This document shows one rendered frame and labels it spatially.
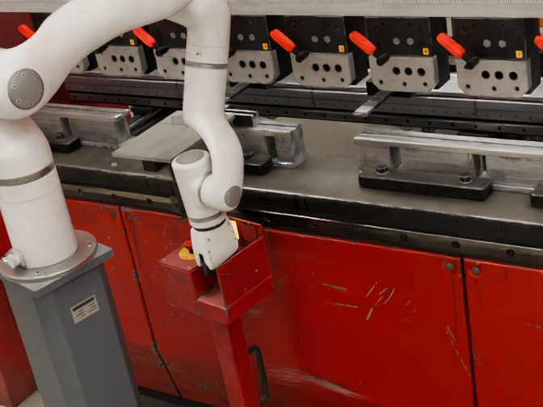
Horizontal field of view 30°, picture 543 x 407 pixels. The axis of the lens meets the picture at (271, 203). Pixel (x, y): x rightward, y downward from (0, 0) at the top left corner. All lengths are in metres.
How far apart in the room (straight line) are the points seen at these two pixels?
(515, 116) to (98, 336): 1.09
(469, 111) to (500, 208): 0.40
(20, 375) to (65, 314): 1.47
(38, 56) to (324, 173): 0.85
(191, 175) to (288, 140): 0.37
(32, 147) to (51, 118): 1.06
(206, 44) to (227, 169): 0.26
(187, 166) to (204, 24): 0.30
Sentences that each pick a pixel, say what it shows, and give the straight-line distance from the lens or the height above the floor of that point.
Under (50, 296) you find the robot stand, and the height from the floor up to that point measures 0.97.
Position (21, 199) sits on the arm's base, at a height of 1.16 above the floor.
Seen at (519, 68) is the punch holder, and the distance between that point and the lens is 2.07.
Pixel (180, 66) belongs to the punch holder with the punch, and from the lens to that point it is 2.51.
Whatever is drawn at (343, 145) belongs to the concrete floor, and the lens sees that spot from 4.75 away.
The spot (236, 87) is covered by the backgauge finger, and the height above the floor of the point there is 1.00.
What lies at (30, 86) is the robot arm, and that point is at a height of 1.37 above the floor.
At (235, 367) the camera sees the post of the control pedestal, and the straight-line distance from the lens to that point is 2.46.
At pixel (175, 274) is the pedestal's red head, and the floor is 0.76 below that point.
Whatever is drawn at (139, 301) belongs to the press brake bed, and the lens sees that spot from 2.86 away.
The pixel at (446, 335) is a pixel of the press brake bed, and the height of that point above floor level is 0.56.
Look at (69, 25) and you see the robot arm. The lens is 1.90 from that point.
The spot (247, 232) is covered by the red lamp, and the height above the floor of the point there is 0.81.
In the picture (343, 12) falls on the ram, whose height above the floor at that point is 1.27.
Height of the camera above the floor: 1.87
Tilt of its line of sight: 26 degrees down
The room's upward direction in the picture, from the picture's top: 11 degrees counter-clockwise
